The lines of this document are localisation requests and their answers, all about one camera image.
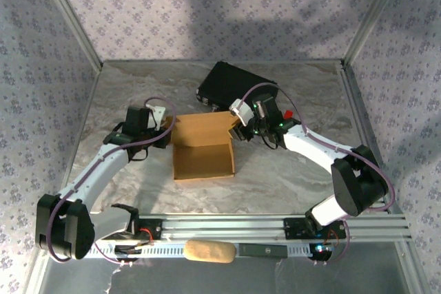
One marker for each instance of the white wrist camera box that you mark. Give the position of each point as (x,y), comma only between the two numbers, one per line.
(243,111)
(158,116)

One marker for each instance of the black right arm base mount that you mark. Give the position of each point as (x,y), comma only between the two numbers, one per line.
(296,228)

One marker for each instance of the tan foam pad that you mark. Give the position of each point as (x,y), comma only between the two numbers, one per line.
(210,251)

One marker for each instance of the black flat bar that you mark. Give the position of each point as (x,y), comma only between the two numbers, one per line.
(263,250)

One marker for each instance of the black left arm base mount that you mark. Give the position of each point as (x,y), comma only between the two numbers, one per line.
(151,230)

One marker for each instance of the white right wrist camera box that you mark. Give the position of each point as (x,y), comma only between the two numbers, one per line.
(243,111)

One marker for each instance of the aluminium frame post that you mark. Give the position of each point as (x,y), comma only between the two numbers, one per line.
(373,15)
(72,22)

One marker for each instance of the aluminium frame rail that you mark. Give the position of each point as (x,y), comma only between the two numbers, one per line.
(365,128)
(74,142)

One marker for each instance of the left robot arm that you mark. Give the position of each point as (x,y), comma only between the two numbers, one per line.
(96,173)

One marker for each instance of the brown cardboard box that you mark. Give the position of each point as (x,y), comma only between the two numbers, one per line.
(203,159)

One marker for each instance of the black carrying case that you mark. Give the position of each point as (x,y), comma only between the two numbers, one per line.
(234,84)

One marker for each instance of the grey metal sheet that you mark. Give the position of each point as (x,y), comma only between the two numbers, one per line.
(241,276)

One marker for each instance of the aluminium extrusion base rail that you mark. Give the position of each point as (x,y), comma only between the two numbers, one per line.
(224,228)

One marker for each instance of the red block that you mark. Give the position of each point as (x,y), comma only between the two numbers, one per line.
(288,114)

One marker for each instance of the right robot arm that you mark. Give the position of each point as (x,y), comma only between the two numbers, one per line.
(355,184)

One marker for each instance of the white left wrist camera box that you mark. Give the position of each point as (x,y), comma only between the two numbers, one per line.
(158,116)

